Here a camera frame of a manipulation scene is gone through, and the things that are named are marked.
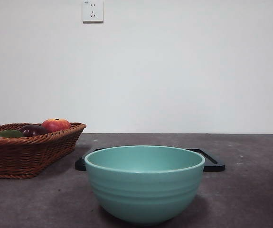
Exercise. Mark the dark purple plum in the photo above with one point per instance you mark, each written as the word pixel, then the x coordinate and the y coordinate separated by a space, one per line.
pixel 33 131

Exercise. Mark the red yellow apple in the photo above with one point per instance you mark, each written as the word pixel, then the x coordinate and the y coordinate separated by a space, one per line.
pixel 56 124

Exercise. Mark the white wall socket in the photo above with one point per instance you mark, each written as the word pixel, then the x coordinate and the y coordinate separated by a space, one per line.
pixel 93 14

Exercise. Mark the teal ceramic bowl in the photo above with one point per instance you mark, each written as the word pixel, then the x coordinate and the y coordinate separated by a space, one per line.
pixel 143 192

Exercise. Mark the green avocado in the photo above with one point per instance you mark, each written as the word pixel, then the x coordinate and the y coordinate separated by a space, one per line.
pixel 8 134

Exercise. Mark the brown wicker basket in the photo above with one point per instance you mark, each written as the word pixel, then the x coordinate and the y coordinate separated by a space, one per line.
pixel 20 156

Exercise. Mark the dark rectangular tray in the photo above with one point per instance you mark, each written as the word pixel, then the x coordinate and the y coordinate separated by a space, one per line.
pixel 213 166

